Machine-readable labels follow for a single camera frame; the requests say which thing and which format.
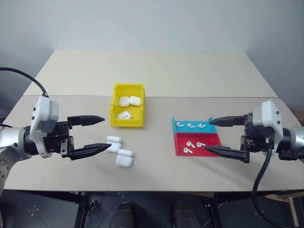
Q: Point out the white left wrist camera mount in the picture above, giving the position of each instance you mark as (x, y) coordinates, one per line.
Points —
(44, 107)

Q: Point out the white earbud case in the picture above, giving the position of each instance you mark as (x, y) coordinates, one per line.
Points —
(115, 146)
(124, 115)
(124, 101)
(134, 101)
(124, 160)

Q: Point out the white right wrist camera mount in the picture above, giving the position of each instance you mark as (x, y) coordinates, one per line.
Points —
(267, 114)

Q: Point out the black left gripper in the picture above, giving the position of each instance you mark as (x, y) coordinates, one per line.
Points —
(58, 137)

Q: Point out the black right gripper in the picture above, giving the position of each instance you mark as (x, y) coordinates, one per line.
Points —
(255, 141)

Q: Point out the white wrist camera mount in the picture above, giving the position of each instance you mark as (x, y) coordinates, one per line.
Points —
(267, 114)
(44, 107)

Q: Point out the wooden frame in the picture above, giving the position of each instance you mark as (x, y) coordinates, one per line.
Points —
(293, 206)

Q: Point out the yellow plastic bin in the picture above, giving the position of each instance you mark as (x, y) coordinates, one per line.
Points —
(116, 123)

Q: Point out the red plastic tray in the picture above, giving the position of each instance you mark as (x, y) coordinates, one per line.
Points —
(204, 153)

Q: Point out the white earbud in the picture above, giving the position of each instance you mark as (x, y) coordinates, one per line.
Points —
(186, 150)
(201, 125)
(200, 144)
(178, 124)
(190, 125)
(189, 144)

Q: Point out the blue plastic tray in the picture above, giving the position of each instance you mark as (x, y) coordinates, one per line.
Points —
(211, 128)

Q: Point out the small black clip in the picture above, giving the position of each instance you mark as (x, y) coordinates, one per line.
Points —
(94, 205)

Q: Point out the dark rounded shape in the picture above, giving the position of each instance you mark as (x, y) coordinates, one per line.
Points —
(124, 216)
(183, 216)

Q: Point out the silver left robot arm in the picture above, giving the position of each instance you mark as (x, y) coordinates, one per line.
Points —
(9, 140)

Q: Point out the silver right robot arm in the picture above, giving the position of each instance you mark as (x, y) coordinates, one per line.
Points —
(294, 140)

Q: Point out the black metal stand platform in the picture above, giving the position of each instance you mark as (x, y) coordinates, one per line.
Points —
(59, 209)

